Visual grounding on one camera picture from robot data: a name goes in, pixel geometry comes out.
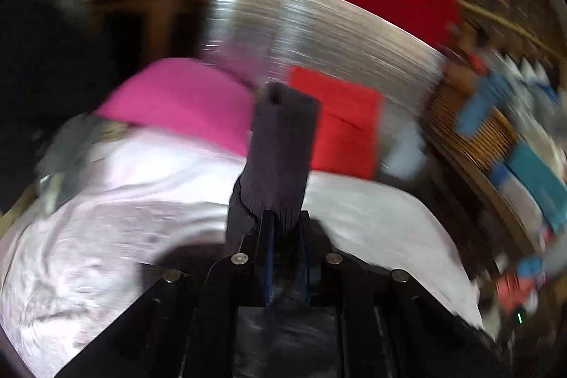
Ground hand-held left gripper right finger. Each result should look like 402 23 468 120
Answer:
297 210 517 378

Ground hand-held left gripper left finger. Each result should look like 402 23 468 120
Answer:
55 210 277 378

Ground dark grey garment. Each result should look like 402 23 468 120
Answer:
225 82 344 378

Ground pile of colourful clothes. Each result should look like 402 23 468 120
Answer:
445 50 567 317

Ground red pillow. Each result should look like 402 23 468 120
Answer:
287 66 384 180

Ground white blanket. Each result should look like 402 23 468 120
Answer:
0 130 484 378

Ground pale blue cloth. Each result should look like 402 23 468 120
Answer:
382 125 430 180

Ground pink pillow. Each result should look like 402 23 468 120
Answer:
95 58 258 157

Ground grey plastic bag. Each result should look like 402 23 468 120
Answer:
36 112 136 211

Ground silver foil sheet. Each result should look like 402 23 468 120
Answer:
199 0 447 166

